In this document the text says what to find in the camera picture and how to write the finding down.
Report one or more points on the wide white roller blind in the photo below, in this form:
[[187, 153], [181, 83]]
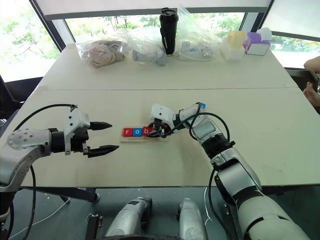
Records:
[[150, 6]]

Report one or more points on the purple tissue box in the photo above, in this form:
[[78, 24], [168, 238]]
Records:
[[257, 46]]

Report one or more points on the wooden letter tray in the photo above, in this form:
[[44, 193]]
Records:
[[140, 140]]

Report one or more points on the narrow white roller blind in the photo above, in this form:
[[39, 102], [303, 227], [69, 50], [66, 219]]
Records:
[[295, 15]]

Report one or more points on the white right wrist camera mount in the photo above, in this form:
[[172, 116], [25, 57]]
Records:
[[161, 112]]

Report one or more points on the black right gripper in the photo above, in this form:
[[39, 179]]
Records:
[[163, 127]]

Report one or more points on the person bare leg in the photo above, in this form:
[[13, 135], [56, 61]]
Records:
[[312, 96]]

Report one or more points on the large clear plastic bag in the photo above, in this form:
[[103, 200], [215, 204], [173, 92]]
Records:
[[197, 37]]

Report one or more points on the red letter b block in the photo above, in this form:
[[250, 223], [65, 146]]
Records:
[[146, 131]]

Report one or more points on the silver rounded robot leg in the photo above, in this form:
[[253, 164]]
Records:
[[191, 220], [130, 217]]

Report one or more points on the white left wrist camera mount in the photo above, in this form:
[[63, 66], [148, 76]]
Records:
[[75, 120]]

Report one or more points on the black metal bracket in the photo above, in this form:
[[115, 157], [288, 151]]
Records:
[[93, 226]]

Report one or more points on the white plastic container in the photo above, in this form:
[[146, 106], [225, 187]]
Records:
[[231, 53]]

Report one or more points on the person bare forearm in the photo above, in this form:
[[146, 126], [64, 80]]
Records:
[[312, 65]]

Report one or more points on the black travel tumbler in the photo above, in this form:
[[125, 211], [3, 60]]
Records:
[[169, 30]]

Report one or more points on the plastic bag with grey parts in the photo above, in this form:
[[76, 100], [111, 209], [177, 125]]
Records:
[[147, 50]]

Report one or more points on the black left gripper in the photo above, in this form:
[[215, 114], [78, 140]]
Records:
[[80, 140]]

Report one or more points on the black table leg frame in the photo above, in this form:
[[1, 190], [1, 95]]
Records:
[[75, 193]]

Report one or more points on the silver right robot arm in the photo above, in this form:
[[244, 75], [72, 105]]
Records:
[[250, 180]]

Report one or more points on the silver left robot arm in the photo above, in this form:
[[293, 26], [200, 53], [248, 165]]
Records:
[[25, 143]]

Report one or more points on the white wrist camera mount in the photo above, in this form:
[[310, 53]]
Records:
[[161, 112], [75, 120]]

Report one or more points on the red letter r block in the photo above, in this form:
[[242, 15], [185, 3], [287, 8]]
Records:
[[127, 132]]

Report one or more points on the yellow plastic container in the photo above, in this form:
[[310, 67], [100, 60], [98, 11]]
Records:
[[236, 38]]

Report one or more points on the plastic bag with plush toy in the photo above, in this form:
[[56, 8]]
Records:
[[100, 53]]

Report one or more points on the blue letter o block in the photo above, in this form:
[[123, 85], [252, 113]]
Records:
[[136, 132]]

